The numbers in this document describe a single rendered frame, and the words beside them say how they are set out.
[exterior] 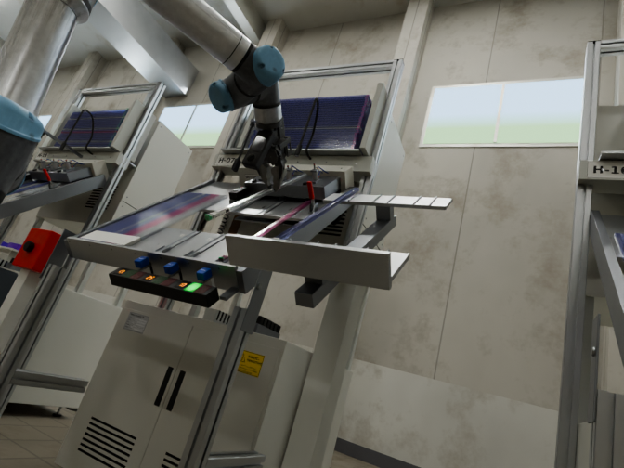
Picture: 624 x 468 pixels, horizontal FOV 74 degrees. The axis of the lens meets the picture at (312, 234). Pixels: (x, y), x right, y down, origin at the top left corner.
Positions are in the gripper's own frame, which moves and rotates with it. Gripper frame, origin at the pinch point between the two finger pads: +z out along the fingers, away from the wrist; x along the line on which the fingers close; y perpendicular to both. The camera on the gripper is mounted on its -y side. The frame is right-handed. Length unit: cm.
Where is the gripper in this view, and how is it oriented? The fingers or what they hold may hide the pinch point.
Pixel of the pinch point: (271, 188)
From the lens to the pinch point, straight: 124.1
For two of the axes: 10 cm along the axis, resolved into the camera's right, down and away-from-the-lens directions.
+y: 4.5, -5.2, 7.2
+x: -8.9, -2.2, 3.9
